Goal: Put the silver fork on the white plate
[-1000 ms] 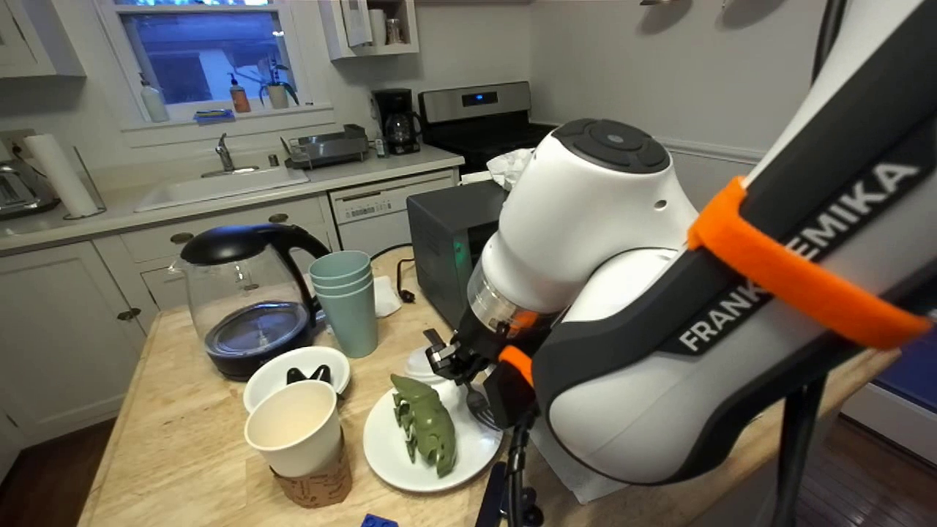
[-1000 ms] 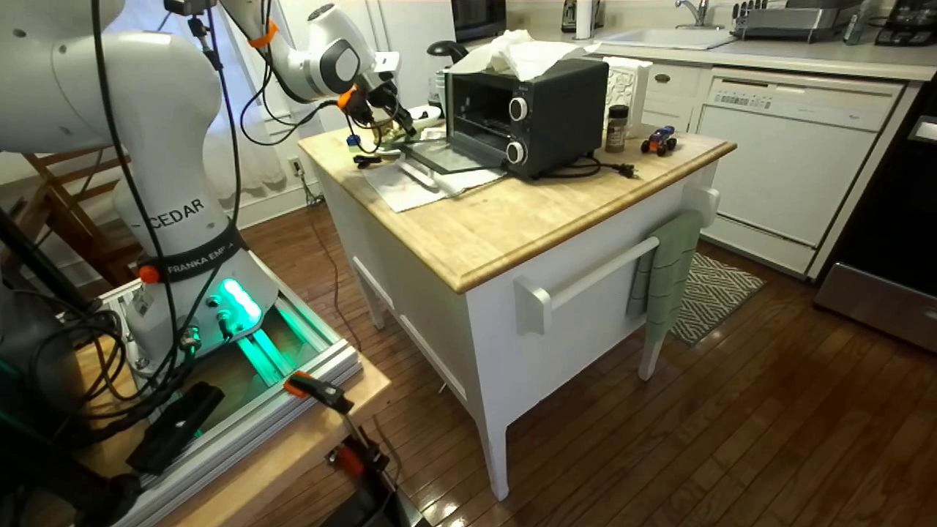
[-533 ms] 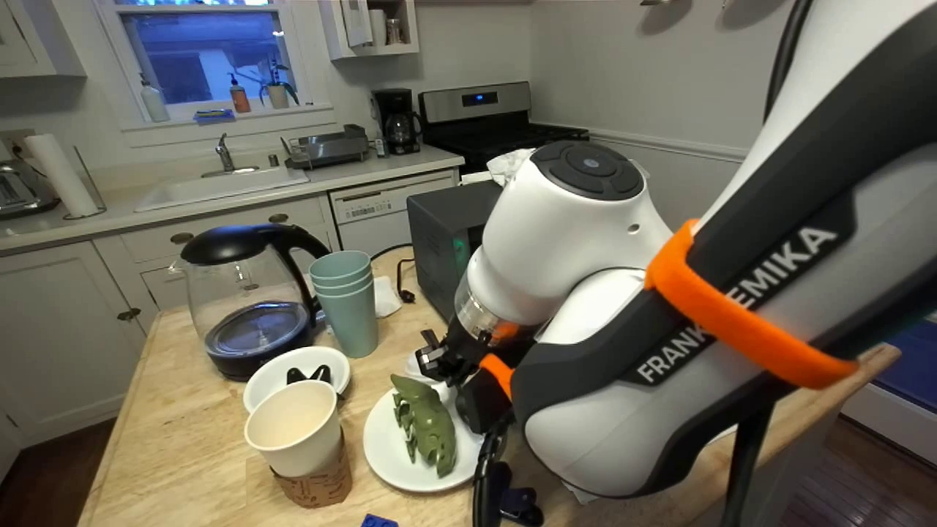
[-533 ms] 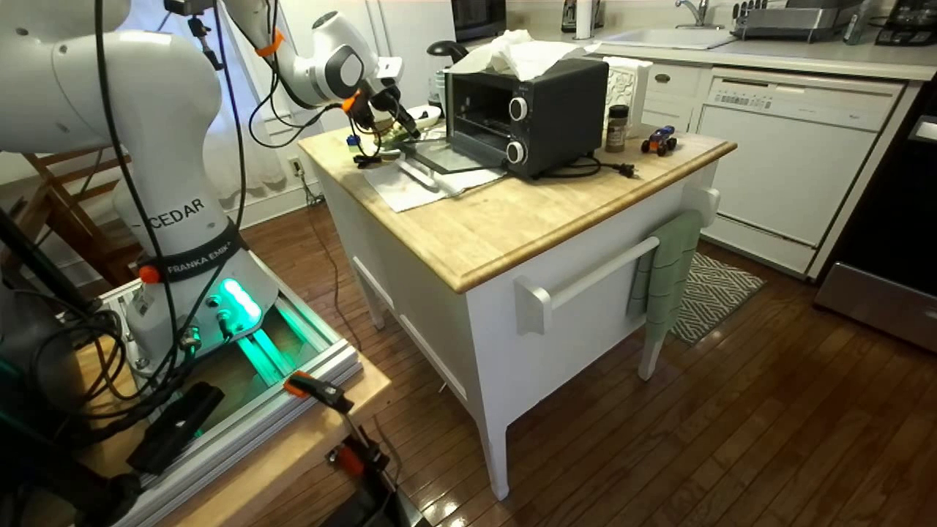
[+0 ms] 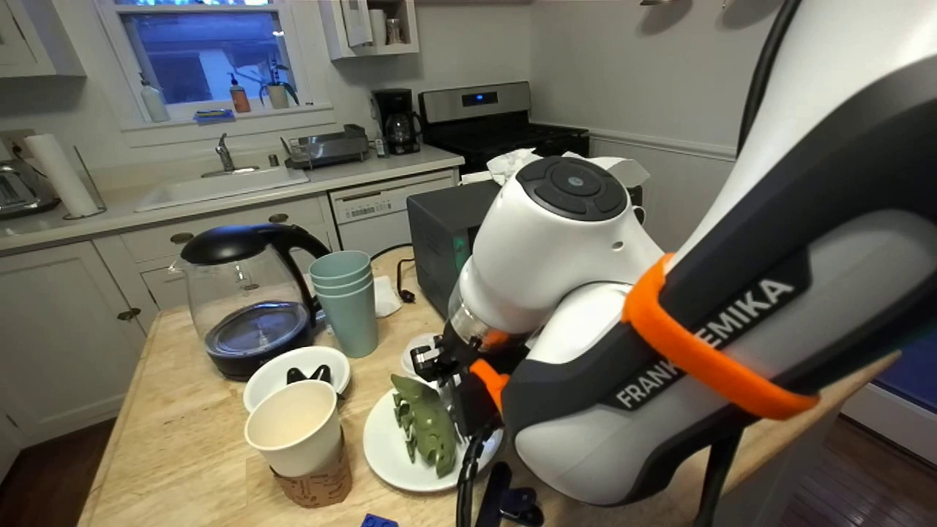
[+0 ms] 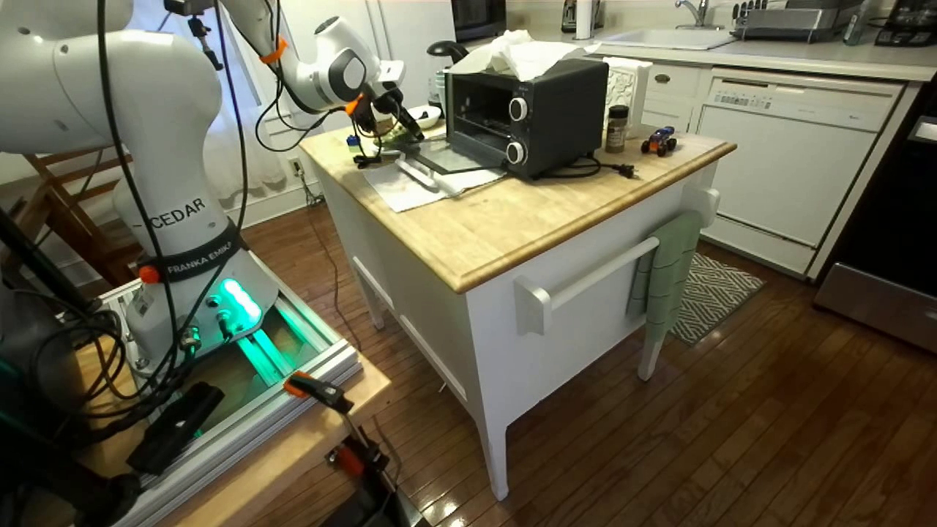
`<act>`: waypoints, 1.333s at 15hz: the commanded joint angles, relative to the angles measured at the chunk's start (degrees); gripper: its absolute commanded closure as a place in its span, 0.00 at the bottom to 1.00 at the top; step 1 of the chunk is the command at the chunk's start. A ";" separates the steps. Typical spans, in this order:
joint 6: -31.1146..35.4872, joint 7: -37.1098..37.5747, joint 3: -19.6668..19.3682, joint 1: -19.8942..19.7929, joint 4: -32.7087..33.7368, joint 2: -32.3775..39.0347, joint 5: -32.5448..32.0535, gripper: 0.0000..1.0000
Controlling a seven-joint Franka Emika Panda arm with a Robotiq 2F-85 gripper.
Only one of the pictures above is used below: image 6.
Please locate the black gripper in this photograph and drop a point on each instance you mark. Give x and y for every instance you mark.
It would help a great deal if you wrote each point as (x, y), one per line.
(372, 106)

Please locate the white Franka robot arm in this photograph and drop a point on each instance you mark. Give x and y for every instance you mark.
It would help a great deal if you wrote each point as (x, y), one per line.
(118, 119)

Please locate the small blue object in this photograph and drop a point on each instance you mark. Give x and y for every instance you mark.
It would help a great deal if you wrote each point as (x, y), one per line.
(352, 142)

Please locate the white flat plastic tool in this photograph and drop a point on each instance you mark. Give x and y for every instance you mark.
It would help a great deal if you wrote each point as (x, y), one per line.
(421, 178)

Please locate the white paper sheet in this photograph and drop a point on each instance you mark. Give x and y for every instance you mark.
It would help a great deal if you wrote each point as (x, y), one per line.
(400, 192)

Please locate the dark boxy counter appliance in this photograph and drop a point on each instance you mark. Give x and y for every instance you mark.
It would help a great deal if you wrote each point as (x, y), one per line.
(478, 19)

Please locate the crumpled white paper towel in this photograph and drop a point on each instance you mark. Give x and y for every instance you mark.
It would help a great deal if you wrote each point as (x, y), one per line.
(523, 53)

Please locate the black toaster oven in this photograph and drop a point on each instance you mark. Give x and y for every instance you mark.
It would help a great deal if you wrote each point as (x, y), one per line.
(557, 119)

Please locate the white window curtain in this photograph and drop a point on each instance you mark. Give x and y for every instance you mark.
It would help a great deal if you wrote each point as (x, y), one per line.
(243, 161)

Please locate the white paper towel roll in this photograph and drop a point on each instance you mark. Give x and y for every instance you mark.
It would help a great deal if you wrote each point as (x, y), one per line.
(583, 19)

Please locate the small spice bottle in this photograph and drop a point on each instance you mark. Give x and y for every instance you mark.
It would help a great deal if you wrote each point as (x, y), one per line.
(617, 129)

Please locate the white carton box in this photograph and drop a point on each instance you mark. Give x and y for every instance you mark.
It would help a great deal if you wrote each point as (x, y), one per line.
(631, 88)

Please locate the white wooden-top kitchen island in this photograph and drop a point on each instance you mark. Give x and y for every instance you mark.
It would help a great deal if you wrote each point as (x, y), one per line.
(547, 322)

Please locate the red blue toy car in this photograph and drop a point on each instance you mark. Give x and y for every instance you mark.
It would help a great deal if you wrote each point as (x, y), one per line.
(659, 142)

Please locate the white kitchen counter cabinets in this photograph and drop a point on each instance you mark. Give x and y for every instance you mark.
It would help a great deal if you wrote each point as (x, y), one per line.
(675, 88)

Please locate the white kitchen sink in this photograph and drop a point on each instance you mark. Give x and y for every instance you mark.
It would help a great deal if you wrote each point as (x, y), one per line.
(675, 40)

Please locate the orange black clamp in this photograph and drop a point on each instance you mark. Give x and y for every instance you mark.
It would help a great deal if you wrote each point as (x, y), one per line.
(324, 393)

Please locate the green hanging towel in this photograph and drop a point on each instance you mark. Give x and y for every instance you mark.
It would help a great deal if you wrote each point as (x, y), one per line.
(675, 273)

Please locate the chrome sink faucet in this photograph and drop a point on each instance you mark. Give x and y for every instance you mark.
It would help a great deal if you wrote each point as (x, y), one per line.
(699, 14)

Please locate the brown wooden chair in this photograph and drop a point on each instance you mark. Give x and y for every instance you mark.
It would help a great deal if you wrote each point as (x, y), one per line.
(88, 238)

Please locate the wooden robot platform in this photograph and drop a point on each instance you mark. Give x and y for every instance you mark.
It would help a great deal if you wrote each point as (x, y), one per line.
(324, 450)

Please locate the red black clamp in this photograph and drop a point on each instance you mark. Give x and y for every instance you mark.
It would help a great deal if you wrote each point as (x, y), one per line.
(362, 457)

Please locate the patterned floor rug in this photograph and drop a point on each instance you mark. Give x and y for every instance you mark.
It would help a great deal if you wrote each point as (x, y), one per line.
(718, 293)

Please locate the white dishwasher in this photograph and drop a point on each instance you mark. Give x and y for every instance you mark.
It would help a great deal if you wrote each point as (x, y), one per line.
(779, 166)

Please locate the black flat box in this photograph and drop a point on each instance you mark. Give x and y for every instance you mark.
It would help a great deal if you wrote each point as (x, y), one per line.
(176, 428)

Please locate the dark dish rack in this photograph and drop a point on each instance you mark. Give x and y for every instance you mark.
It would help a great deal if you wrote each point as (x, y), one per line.
(785, 22)

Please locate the black stove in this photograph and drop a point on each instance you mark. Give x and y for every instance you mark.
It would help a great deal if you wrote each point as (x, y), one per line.
(888, 224)

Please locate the white wall outlet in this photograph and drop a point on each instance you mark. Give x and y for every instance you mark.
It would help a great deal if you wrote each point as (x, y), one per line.
(296, 169)

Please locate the black camera tripod mount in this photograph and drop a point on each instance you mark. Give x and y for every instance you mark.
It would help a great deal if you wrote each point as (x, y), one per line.
(200, 31)

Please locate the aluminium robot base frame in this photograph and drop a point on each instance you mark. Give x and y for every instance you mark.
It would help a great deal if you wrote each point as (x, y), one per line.
(295, 384)

